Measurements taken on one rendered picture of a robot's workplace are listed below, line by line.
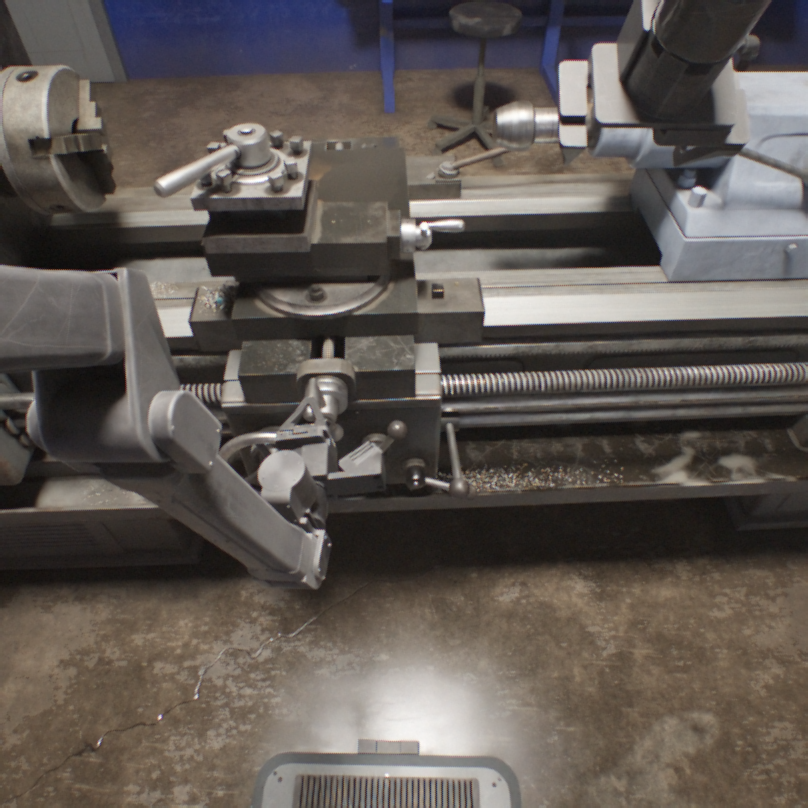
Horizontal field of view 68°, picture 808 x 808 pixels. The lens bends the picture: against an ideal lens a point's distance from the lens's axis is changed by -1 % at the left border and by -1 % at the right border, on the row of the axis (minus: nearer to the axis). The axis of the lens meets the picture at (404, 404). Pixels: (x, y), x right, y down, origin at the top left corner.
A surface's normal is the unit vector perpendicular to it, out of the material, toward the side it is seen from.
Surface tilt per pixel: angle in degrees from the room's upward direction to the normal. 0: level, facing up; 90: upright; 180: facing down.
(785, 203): 66
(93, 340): 76
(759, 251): 90
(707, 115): 30
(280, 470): 8
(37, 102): 35
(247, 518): 82
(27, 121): 49
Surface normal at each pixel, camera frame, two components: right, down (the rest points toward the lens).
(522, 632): -0.01, -0.63
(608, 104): -0.02, -0.16
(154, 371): 0.98, -0.02
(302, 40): 0.04, 0.77
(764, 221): 0.04, 0.38
